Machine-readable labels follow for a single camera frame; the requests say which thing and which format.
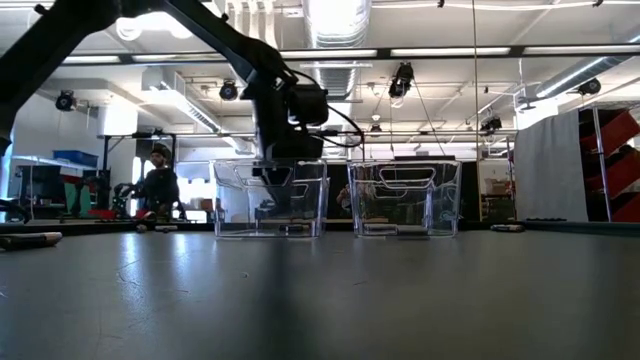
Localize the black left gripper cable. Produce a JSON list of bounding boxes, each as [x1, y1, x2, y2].
[[287, 67, 367, 150]]

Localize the white ceiling air unit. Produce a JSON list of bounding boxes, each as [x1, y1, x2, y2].
[[141, 67, 257, 155]]

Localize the white shelf table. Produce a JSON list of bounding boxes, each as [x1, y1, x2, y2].
[[10, 155, 99, 172]]

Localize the green chair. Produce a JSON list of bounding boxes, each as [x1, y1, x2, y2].
[[67, 186, 94, 217]]

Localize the red shelf rack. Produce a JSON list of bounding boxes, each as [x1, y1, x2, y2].
[[578, 105, 640, 224]]

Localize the person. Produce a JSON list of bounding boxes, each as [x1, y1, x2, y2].
[[130, 143, 180, 221], [336, 183, 354, 214]]

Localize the clear plastic bin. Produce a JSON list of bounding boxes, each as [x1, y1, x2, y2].
[[212, 158, 330, 239], [348, 159, 464, 238]]

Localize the black overhead frame bar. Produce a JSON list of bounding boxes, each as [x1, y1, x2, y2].
[[59, 43, 640, 66]]

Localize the silver ribbed air duct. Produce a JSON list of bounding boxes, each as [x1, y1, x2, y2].
[[302, 0, 374, 157]]

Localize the light fabric curtain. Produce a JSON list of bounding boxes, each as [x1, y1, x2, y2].
[[514, 109, 589, 223]]

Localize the cardboard box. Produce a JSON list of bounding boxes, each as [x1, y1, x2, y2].
[[483, 177, 509, 196]]

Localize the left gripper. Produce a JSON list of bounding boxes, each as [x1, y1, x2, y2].
[[241, 74, 325, 216]]

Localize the silver smooth air duct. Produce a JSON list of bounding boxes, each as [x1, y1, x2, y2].
[[534, 24, 640, 100]]

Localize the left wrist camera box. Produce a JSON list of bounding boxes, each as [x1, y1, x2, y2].
[[288, 83, 331, 127]]

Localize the blue plastic crate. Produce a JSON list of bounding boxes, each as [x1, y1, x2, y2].
[[53, 149, 100, 169]]

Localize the white ceiling pipe bundle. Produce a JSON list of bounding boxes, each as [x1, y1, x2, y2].
[[213, 0, 304, 134]]

